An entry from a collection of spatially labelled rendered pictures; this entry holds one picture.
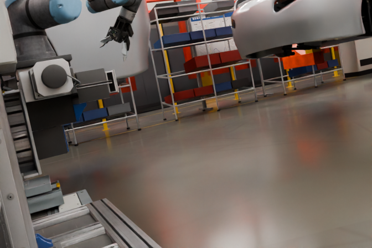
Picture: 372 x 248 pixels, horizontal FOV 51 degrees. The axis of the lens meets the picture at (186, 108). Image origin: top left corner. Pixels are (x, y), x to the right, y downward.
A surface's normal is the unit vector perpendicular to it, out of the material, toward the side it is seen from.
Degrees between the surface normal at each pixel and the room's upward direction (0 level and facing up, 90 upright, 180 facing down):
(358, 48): 90
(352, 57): 90
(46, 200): 90
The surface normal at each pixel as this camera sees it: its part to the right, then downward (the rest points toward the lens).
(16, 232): 0.41, -0.01
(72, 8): 0.91, -0.03
